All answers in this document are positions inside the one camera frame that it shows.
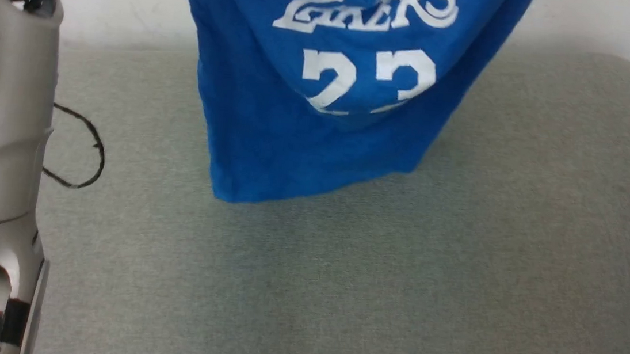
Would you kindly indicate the blue basketball jersey white sleeves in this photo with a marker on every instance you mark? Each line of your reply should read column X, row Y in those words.
column 319, row 131

